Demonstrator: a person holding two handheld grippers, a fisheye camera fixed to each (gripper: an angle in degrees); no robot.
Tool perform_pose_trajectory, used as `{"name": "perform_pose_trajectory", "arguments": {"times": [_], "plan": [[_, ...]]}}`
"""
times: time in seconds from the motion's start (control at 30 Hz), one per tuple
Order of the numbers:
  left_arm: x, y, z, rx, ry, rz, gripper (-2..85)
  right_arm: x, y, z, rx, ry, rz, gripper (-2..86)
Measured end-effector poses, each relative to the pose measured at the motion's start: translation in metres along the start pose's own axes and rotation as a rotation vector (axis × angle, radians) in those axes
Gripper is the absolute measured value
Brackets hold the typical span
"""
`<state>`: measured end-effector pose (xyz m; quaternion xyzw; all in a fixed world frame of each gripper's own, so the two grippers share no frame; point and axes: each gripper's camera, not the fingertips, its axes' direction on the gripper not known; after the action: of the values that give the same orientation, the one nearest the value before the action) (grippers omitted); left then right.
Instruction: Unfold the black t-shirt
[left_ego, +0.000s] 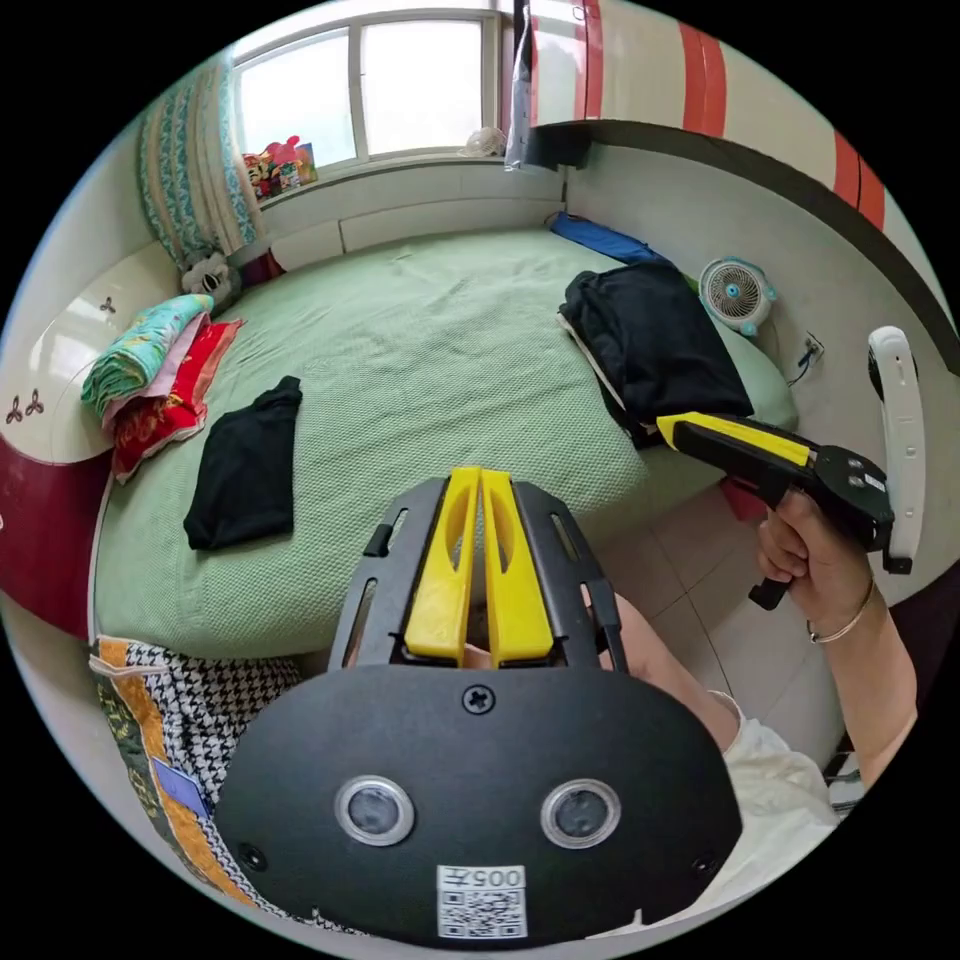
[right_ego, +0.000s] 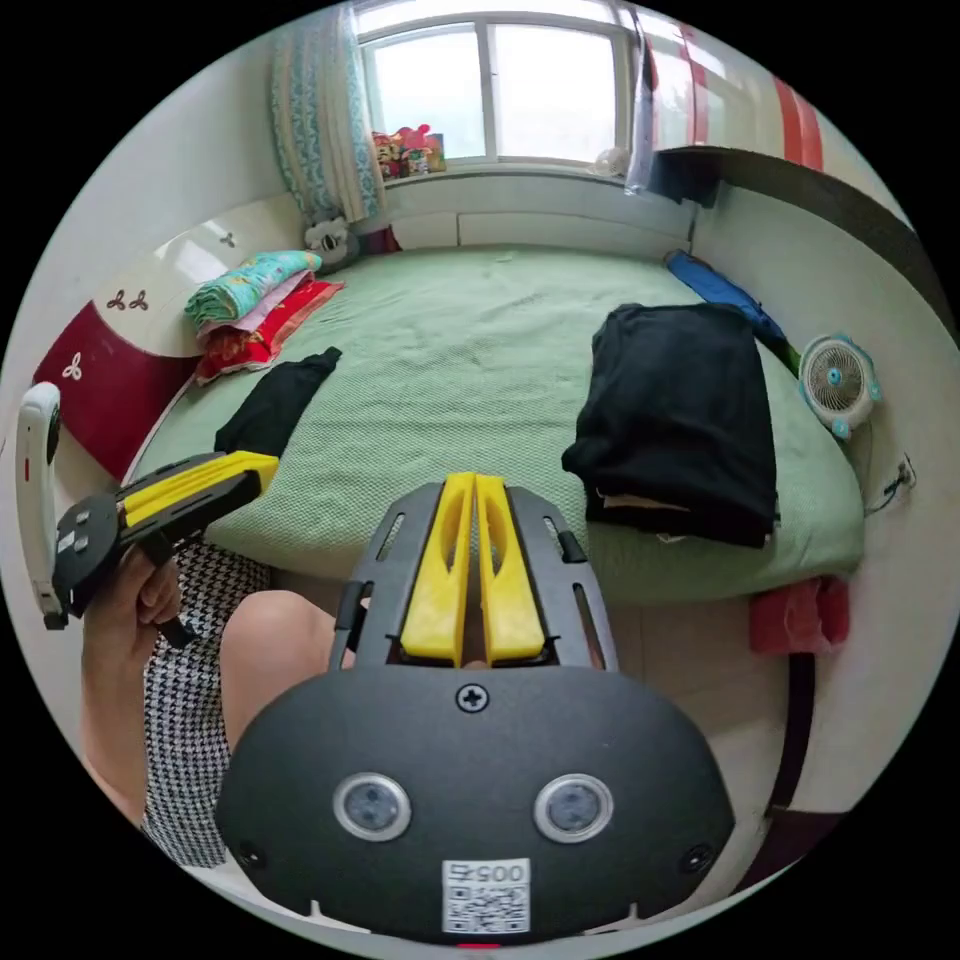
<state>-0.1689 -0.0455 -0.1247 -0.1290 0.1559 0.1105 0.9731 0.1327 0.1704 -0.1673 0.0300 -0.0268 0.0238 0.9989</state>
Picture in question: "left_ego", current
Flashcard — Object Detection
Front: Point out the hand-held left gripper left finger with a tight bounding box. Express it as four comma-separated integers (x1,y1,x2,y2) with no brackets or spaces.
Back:
404,466,482,668

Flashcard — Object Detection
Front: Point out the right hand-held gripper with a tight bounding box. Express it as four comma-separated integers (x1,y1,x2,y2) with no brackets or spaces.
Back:
656,412,899,611

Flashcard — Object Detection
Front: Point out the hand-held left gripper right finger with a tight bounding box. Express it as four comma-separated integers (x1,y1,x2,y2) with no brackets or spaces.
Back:
480,470,557,670

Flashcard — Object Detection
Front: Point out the person's right forearm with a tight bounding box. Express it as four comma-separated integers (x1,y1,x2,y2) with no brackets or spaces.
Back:
806,581,921,789

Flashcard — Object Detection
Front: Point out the black t-shirt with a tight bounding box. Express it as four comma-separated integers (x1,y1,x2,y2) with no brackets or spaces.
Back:
182,374,304,553

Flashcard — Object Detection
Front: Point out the person's right hand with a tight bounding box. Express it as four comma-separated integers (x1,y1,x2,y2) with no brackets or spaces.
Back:
755,487,879,628

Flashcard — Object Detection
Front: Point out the pile of clothes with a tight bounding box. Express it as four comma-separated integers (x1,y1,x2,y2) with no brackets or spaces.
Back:
556,260,756,451

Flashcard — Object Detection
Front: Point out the white and blue fan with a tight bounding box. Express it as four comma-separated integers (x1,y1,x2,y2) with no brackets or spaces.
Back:
698,255,780,338

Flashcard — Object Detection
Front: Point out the bed with green mat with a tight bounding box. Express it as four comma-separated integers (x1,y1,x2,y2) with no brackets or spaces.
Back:
0,227,801,663

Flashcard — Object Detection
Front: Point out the blue folded mat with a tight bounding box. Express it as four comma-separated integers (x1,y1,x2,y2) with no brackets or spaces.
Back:
546,211,670,266

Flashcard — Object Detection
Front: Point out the houndstooth patchwork quilt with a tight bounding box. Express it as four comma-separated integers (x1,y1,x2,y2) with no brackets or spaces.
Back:
89,635,361,933

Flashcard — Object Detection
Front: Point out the person's body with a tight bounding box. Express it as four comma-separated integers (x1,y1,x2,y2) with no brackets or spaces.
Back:
584,590,853,940

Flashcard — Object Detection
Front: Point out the red and pink pillow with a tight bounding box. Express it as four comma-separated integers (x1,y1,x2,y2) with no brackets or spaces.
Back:
101,313,247,485

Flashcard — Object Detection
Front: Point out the teal floral folded blanket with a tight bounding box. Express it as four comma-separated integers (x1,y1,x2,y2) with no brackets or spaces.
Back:
80,293,216,421

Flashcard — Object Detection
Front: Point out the grey stuffed toy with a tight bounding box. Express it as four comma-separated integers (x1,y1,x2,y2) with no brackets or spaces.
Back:
179,250,244,313

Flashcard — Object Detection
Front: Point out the red and white cupboard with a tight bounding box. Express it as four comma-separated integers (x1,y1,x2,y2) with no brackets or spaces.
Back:
523,0,895,220

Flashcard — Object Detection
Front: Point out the hanging plastic bag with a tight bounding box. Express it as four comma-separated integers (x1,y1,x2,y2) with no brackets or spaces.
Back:
503,0,543,175

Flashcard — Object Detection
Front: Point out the colourful toy box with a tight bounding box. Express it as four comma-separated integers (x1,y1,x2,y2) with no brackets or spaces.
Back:
240,135,321,201

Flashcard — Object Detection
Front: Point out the teal patterned curtain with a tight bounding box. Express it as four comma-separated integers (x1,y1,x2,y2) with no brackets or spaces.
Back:
137,62,265,269

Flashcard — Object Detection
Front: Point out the window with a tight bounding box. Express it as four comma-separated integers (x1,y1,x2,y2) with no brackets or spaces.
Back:
230,9,505,172

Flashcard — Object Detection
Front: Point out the wall socket with plug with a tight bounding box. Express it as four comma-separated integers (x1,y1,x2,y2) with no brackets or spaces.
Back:
787,332,827,385

